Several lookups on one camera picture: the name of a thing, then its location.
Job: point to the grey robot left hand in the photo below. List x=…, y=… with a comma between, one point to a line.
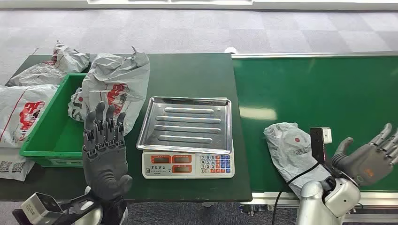
x=104, y=164

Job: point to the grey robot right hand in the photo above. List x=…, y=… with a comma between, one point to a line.
x=367, y=161

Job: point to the grey plastic mailer package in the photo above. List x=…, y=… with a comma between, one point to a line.
x=289, y=152

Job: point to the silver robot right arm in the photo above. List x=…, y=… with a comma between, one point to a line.
x=317, y=205

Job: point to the large red-print mailer package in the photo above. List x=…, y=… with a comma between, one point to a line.
x=118, y=77

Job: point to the white QR-code mailer package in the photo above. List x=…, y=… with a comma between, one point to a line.
x=15, y=169

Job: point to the white red-print mailer package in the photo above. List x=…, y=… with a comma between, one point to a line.
x=18, y=105

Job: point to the crumpled grey mailer package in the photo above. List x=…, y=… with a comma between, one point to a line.
x=40, y=73

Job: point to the green plastic bin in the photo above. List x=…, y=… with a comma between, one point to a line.
x=59, y=136

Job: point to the white electronic scale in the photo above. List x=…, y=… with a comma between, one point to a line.
x=186, y=166

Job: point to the steel scale tray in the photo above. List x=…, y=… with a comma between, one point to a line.
x=186, y=124

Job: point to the pale table foot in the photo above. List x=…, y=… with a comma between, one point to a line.
x=207, y=204

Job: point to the white round cap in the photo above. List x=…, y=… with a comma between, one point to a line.
x=230, y=50

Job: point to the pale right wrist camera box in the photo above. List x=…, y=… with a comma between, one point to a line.
x=317, y=143

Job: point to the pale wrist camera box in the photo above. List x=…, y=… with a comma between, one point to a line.
x=39, y=208
x=317, y=143

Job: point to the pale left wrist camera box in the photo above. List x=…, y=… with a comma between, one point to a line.
x=39, y=208

